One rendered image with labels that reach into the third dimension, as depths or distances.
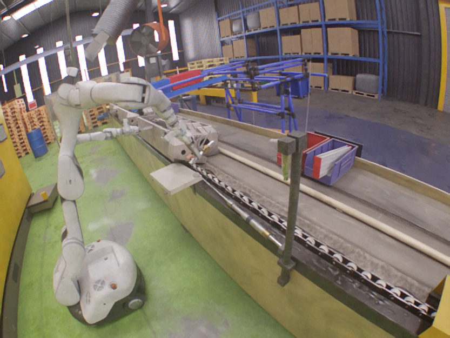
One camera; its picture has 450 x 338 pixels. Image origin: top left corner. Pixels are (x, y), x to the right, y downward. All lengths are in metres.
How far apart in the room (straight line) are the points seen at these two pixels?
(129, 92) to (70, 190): 0.66
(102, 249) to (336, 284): 1.49
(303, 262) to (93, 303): 1.23
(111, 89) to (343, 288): 0.98
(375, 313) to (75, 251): 1.43
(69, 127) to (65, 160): 0.16
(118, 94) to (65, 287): 1.25
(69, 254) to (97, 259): 0.40
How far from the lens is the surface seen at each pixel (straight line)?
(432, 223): 1.22
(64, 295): 1.63
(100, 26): 8.65
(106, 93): 0.74
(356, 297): 0.75
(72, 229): 1.35
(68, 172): 1.15
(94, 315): 1.59
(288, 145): 0.46
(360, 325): 0.87
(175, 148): 1.31
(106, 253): 1.72
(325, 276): 0.76
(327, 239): 0.91
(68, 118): 1.14
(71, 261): 1.43
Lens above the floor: 1.39
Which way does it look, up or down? 28 degrees down
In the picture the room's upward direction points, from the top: 7 degrees counter-clockwise
